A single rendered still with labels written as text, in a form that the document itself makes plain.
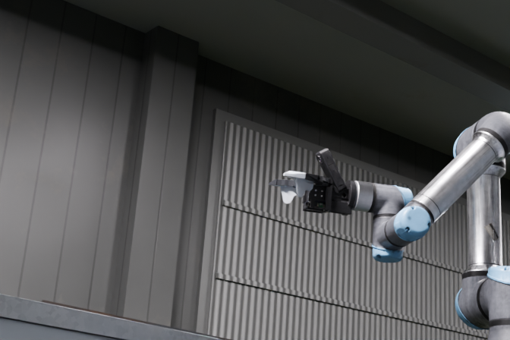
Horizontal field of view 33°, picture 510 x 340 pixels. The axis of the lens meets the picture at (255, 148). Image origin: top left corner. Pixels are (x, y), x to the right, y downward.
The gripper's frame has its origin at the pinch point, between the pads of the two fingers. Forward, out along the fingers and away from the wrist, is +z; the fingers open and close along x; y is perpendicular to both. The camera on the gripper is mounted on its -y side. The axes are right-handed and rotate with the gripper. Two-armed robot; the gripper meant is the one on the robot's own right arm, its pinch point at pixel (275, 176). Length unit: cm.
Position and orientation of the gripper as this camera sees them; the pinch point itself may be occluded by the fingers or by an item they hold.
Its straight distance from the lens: 212.1
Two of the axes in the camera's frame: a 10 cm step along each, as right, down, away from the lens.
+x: -2.1, 1.9, 9.6
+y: -1.0, 9.7, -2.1
